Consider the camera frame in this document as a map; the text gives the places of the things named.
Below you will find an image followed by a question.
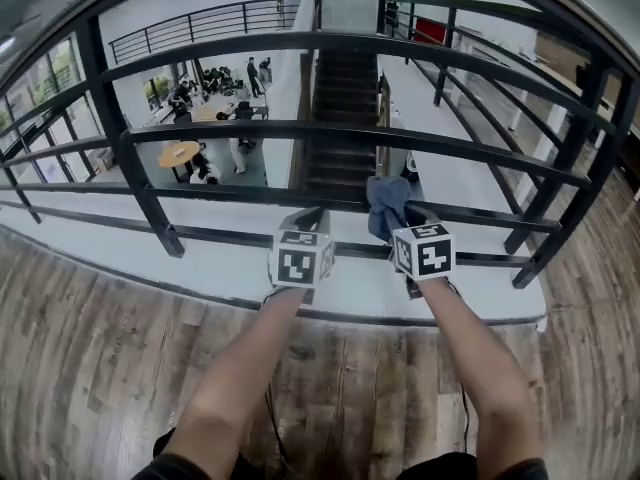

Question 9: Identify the thin black cable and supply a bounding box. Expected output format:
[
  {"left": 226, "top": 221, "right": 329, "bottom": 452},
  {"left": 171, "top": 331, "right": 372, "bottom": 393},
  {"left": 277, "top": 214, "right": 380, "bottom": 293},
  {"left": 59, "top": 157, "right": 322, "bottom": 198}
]
[
  {"left": 263, "top": 382, "right": 292, "bottom": 469},
  {"left": 459, "top": 386, "right": 471, "bottom": 454}
]

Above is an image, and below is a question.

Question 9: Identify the person's black left sleeve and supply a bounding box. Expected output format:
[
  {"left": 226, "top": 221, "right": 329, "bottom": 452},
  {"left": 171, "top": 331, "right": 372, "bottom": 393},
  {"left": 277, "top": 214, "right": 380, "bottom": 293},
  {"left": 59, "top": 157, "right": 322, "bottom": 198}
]
[{"left": 130, "top": 426, "right": 261, "bottom": 480}]

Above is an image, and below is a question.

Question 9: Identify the person's black sleeve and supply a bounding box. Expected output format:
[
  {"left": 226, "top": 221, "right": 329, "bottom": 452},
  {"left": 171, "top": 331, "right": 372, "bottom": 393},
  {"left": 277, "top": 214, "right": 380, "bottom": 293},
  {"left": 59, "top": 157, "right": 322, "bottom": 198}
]
[
  {"left": 397, "top": 450, "right": 552, "bottom": 480},
  {"left": 130, "top": 426, "right": 261, "bottom": 480}
]

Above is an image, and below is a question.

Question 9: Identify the round orange table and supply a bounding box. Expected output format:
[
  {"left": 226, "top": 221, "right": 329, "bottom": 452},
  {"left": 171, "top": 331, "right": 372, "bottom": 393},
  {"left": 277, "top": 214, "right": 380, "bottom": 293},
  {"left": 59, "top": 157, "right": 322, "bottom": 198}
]
[{"left": 158, "top": 140, "right": 202, "bottom": 183}]

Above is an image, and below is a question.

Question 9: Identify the red board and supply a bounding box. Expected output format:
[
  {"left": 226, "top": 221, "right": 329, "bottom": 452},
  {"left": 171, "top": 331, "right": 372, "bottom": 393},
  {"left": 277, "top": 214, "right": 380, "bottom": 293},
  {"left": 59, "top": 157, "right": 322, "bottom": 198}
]
[{"left": 413, "top": 16, "right": 447, "bottom": 46}]

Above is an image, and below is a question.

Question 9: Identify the black stairside railing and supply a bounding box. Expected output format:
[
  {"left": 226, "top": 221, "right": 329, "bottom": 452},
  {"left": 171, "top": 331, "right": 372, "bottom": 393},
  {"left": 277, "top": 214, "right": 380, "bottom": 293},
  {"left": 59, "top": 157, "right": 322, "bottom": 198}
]
[{"left": 378, "top": 0, "right": 619, "bottom": 189}]

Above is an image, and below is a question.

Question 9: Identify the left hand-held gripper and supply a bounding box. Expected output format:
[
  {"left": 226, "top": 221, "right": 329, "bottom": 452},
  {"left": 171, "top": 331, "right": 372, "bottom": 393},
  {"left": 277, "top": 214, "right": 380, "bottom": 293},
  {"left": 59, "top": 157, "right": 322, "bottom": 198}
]
[{"left": 263, "top": 206, "right": 336, "bottom": 305}]

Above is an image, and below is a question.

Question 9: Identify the dark wooden staircase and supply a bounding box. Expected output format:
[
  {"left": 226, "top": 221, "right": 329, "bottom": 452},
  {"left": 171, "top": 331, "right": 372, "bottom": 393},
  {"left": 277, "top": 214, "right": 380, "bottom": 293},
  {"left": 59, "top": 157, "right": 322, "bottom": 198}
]
[{"left": 298, "top": 47, "right": 382, "bottom": 202}]

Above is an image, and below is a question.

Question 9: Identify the blue-grey cloth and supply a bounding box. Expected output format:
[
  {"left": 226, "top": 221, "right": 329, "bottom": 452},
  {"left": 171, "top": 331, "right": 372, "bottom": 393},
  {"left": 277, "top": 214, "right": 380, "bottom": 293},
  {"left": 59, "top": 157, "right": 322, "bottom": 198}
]
[{"left": 366, "top": 175, "right": 412, "bottom": 243}]

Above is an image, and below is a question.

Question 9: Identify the person's black right sleeve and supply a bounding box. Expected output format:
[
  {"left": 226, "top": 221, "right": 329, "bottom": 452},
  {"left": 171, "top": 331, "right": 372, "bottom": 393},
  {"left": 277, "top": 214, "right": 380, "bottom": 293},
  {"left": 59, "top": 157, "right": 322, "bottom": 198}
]
[{"left": 397, "top": 450, "right": 552, "bottom": 480}]

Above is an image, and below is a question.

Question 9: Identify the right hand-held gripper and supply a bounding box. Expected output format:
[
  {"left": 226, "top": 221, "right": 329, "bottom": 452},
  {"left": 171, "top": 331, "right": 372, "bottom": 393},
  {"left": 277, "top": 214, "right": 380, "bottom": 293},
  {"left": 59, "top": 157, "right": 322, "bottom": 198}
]
[{"left": 389, "top": 202, "right": 457, "bottom": 300}]

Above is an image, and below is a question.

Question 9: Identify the person's left forearm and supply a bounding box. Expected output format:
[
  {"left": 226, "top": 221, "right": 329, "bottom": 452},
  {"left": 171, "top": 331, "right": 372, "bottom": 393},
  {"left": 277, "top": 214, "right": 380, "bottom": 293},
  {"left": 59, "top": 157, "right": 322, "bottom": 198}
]
[{"left": 163, "top": 286, "right": 309, "bottom": 469}]

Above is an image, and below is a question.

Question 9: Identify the black balcony railing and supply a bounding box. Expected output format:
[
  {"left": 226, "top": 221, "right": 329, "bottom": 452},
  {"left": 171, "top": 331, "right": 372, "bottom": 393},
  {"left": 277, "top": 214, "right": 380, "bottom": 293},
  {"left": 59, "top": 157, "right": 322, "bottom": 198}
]
[{"left": 108, "top": 0, "right": 304, "bottom": 65}]

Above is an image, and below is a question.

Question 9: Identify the black framed window wall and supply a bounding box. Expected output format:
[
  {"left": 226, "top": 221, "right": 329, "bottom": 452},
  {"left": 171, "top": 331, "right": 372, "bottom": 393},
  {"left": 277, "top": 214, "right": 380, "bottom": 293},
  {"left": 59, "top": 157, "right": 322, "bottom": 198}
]
[{"left": 0, "top": 36, "right": 114, "bottom": 185}]

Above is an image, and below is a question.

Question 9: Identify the black metal handrail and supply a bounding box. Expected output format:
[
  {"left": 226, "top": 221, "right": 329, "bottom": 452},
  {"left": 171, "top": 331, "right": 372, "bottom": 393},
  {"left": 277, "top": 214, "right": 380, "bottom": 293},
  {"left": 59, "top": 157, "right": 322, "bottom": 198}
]
[{"left": 0, "top": 0, "right": 640, "bottom": 290}]

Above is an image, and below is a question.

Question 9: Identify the person's right forearm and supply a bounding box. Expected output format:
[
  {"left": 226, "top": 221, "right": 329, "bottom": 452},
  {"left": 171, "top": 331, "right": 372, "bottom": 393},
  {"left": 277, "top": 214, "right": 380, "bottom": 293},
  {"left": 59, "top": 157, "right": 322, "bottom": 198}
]
[{"left": 418, "top": 274, "right": 547, "bottom": 469}]

